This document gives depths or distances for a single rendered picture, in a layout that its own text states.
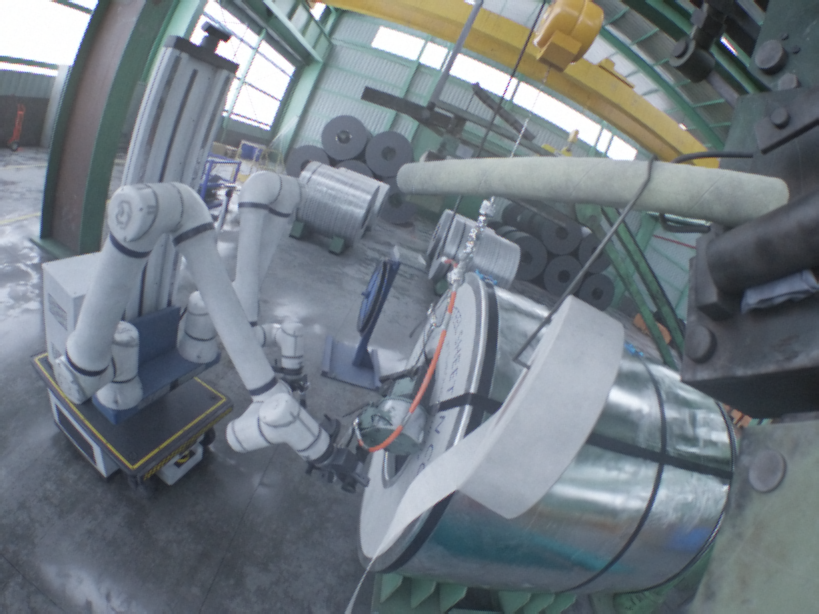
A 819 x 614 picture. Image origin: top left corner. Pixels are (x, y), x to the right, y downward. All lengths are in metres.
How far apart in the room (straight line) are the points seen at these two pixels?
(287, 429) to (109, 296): 0.53
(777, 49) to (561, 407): 0.30
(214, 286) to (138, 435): 0.93
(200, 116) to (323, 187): 4.79
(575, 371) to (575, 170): 0.14
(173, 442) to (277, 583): 0.73
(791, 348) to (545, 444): 0.13
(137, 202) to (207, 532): 1.39
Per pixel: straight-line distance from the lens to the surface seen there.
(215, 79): 1.46
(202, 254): 0.92
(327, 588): 1.74
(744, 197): 0.24
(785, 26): 0.36
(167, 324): 1.65
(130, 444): 1.65
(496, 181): 0.30
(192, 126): 1.46
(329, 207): 6.03
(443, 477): 0.43
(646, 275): 2.03
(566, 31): 0.98
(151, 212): 0.81
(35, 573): 1.78
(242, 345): 0.93
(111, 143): 3.70
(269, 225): 1.47
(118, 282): 0.93
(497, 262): 6.13
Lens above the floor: 1.56
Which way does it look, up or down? 18 degrees down
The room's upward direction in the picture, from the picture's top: 24 degrees clockwise
